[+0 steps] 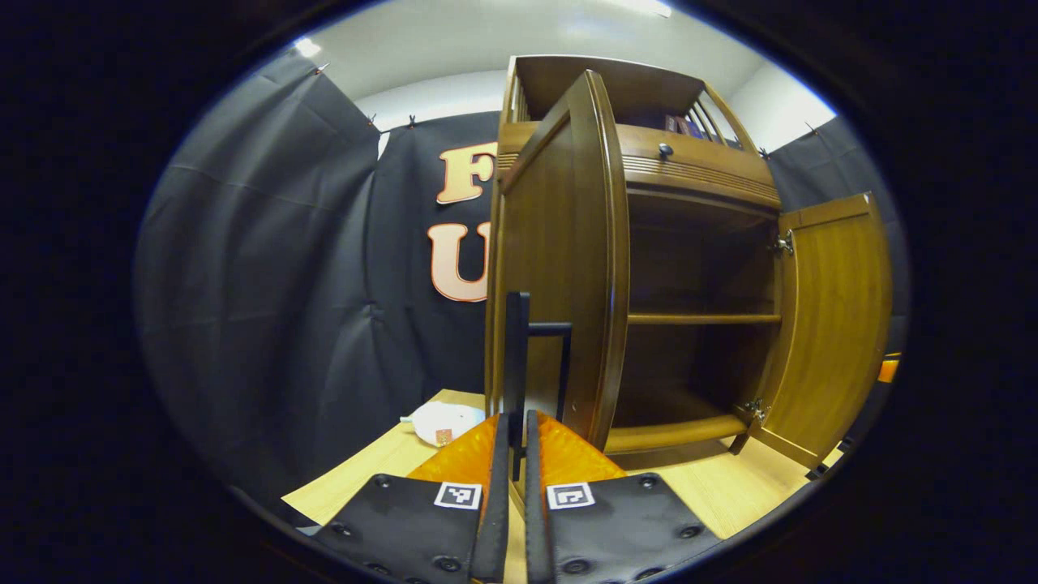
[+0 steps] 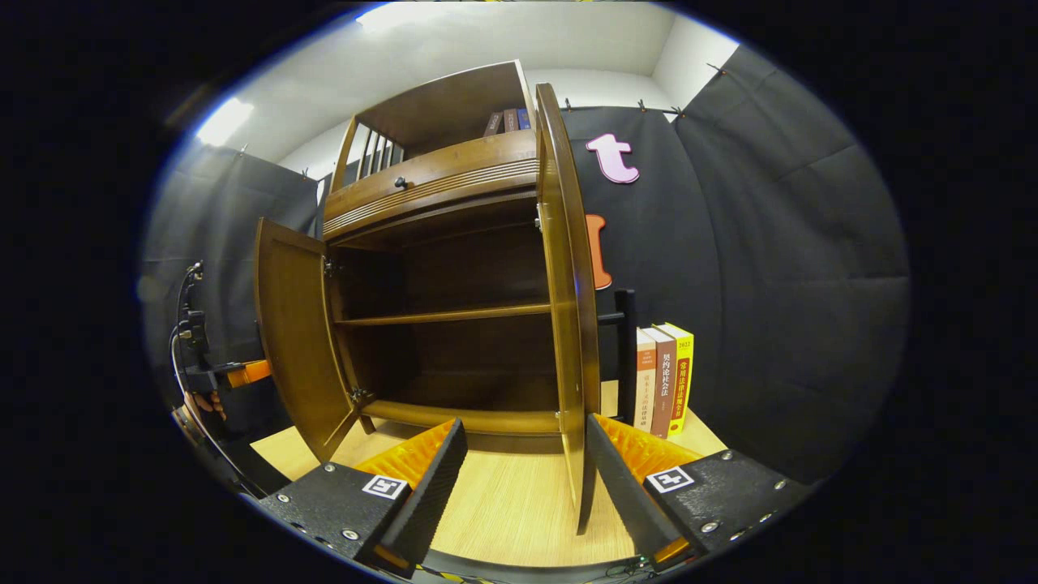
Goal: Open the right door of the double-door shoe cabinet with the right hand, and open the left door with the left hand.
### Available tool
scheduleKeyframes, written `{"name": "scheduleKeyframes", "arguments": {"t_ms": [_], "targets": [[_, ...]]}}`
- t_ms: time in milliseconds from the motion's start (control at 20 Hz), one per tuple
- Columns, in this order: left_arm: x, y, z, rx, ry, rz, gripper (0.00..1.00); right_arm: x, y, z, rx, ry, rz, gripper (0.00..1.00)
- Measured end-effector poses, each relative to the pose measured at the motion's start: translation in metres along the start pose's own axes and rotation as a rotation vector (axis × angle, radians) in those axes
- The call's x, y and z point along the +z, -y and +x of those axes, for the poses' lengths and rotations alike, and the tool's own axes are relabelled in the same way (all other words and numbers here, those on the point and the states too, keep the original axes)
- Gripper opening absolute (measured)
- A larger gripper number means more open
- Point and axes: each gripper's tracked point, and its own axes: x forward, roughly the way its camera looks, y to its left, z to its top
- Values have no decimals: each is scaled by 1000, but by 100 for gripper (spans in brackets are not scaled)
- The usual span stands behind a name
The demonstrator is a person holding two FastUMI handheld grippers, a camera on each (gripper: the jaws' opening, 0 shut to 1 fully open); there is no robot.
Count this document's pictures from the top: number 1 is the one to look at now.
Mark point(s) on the small ceiling light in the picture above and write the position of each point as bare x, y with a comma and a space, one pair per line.
306, 47

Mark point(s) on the black backdrop cloth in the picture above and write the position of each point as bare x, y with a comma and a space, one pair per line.
268, 284

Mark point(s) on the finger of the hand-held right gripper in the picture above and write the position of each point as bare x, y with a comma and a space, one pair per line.
889, 369

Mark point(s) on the wooden drawer with black knob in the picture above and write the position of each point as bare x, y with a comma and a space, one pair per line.
697, 166

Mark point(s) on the wooden double-door shoe cabinet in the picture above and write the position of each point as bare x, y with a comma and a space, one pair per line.
697, 268

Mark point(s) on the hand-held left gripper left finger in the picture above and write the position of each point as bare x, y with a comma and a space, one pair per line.
493, 519

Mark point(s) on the large ceiling light panel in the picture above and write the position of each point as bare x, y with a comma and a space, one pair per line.
647, 6

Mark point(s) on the white crumpled bag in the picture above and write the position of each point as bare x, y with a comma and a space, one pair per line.
442, 422

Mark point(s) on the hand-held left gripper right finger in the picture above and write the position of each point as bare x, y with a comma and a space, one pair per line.
535, 519

